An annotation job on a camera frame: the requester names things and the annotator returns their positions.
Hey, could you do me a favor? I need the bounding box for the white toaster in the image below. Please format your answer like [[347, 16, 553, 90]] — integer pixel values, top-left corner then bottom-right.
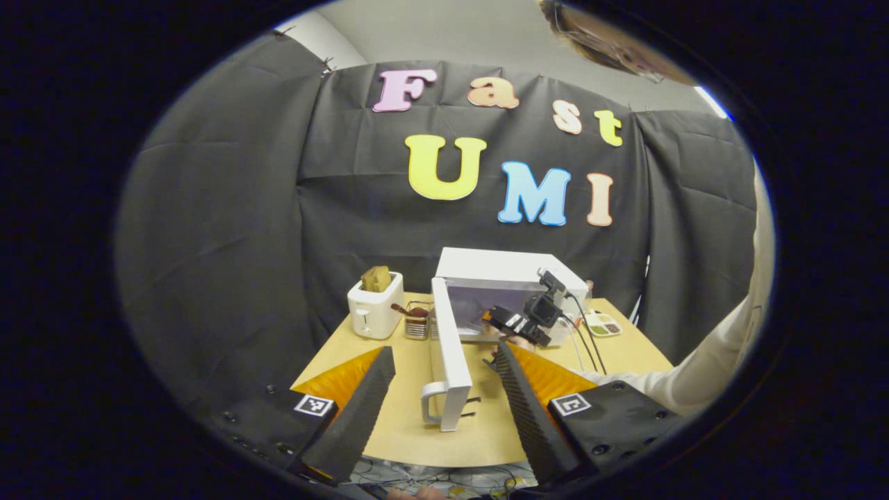
[[347, 271, 405, 340]]

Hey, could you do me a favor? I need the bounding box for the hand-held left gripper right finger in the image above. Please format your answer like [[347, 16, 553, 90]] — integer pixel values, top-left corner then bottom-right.
[[495, 340, 685, 487]]

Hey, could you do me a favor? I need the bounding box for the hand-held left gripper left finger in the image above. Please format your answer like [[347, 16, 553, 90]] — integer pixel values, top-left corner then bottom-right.
[[208, 345, 397, 487]]

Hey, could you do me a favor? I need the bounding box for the brown bread slice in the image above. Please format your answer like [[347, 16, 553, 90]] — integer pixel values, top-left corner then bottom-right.
[[360, 265, 392, 293]]

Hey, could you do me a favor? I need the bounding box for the black backdrop cloth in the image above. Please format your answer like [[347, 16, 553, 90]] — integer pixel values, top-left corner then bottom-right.
[[115, 31, 758, 417]]

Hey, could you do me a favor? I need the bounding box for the white microwave oven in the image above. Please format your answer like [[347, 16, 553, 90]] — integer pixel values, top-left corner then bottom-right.
[[420, 247, 591, 433]]

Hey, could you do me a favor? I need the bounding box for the white divided dish of beans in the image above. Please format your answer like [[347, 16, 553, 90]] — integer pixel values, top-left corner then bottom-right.
[[583, 309, 623, 338]]

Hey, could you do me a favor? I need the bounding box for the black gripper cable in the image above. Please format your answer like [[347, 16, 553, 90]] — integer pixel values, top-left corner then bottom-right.
[[566, 292, 608, 376]]

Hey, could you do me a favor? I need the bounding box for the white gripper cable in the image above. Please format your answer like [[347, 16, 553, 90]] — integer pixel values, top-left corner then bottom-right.
[[559, 316, 588, 372]]

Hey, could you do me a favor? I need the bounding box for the wire utensil holder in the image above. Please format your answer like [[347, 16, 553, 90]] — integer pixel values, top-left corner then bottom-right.
[[405, 300, 433, 341]]

